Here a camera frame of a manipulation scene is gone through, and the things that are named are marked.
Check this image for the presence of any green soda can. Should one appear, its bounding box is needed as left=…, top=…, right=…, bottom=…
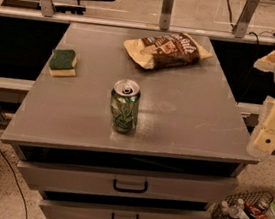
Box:
left=110, top=79, right=141, bottom=133

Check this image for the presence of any top grey drawer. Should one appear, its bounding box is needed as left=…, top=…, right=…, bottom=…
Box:
left=18, top=161, right=238, bottom=203

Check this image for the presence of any clear plastic water bottle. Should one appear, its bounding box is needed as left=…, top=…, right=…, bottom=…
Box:
left=228, top=198, right=249, bottom=219

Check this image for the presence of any red snack package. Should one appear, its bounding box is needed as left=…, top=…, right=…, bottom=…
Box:
left=245, top=203, right=269, bottom=219

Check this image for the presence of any brown and cream chip bag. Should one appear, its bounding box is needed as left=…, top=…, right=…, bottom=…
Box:
left=123, top=33, right=212, bottom=70

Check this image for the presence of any middle grey drawer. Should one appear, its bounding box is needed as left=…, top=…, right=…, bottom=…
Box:
left=39, top=200, right=209, bottom=219

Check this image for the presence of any grey drawer cabinet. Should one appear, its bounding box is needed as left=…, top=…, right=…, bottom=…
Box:
left=2, top=23, right=253, bottom=219

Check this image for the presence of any green and yellow sponge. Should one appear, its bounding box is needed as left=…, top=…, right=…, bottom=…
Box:
left=48, top=49, right=77, bottom=77

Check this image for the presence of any right metal barrier post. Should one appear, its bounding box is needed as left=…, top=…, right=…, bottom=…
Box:
left=232, top=0, right=260, bottom=38

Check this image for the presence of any middle metal barrier post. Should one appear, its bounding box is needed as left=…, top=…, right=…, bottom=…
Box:
left=159, top=0, right=174, bottom=31

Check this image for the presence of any black floor cable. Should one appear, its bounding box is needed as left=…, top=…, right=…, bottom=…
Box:
left=0, top=91, right=46, bottom=219

